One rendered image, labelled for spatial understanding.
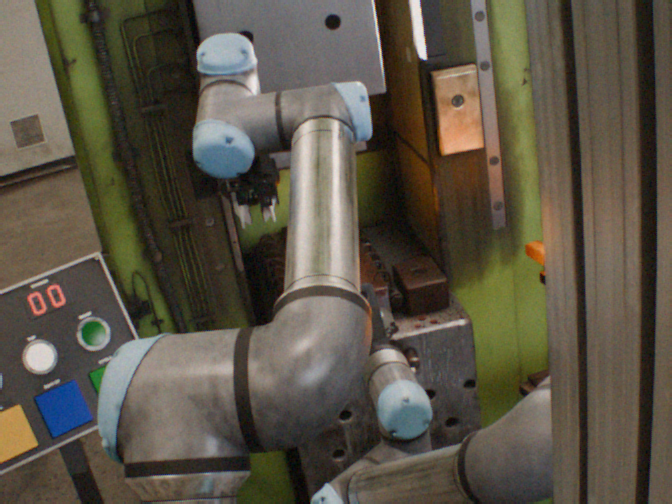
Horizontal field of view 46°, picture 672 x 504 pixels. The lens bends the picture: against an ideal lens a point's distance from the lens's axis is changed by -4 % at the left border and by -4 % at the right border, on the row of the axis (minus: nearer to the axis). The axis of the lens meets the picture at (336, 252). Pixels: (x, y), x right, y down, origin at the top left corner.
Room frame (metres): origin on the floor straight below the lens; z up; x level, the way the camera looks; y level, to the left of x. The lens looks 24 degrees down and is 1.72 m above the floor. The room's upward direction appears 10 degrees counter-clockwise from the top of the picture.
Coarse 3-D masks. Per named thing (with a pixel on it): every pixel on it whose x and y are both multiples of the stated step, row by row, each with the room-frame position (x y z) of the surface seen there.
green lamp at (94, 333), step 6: (90, 324) 1.25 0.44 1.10; (96, 324) 1.25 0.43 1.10; (102, 324) 1.25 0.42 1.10; (84, 330) 1.24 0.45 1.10; (90, 330) 1.24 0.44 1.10; (96, 330) 1.24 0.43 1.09; (102, 330) 1.25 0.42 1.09; (84, 336) 1.23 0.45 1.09; (90, 336) 1.23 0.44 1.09; (96, 336) 1.24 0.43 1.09; (102, 336) 1.24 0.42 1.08; (90, 342) 1.23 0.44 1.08; (96, 342) 1.23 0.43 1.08; (102, 342) 1.23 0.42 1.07
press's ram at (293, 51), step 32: (192, 0) 1.39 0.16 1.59; (224, 0) 1.39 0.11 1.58; (256, 0) 1.40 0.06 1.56; (288, 0) 1.41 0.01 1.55; (320, 0) 1.41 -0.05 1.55; (352, 0) 1.42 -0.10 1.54; (224, 32) 1.39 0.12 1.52; (256, 32) 1.40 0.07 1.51; (288, 32) 1.40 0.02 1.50; (320, 32) 1.41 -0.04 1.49; (352, 32) 1.42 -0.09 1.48; (256, 64) 1.40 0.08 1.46; (288, 64) 1.40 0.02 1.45; (320, 64) 1.41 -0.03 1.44; (352, 64) 1.42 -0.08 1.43
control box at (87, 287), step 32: (96, 256) 1.32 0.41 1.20; (32, 288) 1.25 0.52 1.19; (64, 288) 1.27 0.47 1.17; (96, 288) 1.29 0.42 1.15; (0, 320) 1.20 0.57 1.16; (32, 320) 1.22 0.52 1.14; (64, 320) 1.24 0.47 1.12; (96, 320) 1.25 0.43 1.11; (128, 320) 1.27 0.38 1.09; (0, 352) 1.17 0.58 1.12; (64, 352) 1.21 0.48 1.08; (96, 352) 1.22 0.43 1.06; (0, 384) 1.14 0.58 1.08; (32, 384) 1.16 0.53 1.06; (32, 416) 1.12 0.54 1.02; (96, 416) 1.16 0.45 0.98
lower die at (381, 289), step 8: (280, 232) 1.81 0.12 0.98; (264, 240) 1.80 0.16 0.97; (272, 240) 1.77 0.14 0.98; (280, 240) 1.76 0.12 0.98; (360, 240) 1.66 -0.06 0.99; (272, 248) 1.73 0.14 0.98; (280, 248) 1.72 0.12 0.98; (272, 256) 1.68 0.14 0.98; (360, 256) 1.58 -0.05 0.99; (368, 256) 1.57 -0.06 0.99; (272, 264) 1.64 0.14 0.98; (280, 264) 1.63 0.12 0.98; (360, 264) 1.54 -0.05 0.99; (368, 264) 1.53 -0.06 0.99; (280, 272) 1.59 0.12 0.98; (360, 272) 1.50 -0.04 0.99; (368, 272) 1.49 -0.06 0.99; (280, 280) 1.55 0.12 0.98; (360, 280) 1.46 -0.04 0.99; (368, 280) 1.46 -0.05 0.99; (376, 280) 1.45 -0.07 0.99; (280, 288) 1.52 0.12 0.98; (376, 288) 1.42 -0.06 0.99; (384, 288) 1.42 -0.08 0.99; (280, 296) 1.51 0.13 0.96; (376, 296) 1.41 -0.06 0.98; (384, 296) 1.42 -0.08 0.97; (384, 304) 1.42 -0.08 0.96
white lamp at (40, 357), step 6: (30, 348) 1.19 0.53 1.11; (36, 348) 1.19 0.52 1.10; (42, 348) 1.19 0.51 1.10; (48, 348) 1.20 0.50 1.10; (30, 354) 1.18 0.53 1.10; (36, 354) 1.19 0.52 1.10; (42, 354) 1.19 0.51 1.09; (48, 354) 1.19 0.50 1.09; (30, 360) 1.18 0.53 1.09; (36, 360) 1.18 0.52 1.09; (42, 360) 1.18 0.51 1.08; (48, 360) 1.19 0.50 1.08; (36, 366) 1.17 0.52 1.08; (42, 366) 1.18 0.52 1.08; (48, 366) 1.18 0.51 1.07
